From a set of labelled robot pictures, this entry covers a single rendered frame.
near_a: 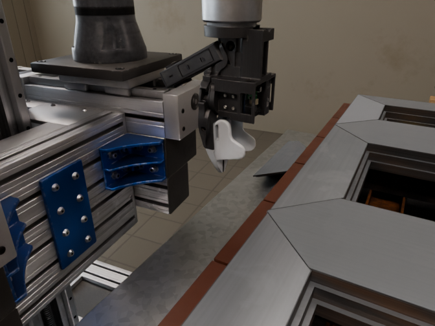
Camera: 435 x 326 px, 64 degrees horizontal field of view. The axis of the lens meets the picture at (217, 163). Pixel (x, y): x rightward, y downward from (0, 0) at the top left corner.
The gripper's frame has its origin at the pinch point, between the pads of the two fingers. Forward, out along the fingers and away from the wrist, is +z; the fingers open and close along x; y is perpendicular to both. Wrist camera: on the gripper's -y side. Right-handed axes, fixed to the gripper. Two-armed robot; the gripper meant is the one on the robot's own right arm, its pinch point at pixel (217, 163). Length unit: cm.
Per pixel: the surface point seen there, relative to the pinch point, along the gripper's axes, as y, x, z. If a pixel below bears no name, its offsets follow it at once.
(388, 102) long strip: 19, 72, 6
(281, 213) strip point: 10.9, -0.2, 5.6
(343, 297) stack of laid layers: 22.0, -10.3, 7.5
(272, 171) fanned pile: -4.6, 39.7, 20.5
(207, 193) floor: -77, 126, 93
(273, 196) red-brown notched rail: 6.0, 10.3, 9.8
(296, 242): 14.9, -5.7, 5.6
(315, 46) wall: -50, 254, 14
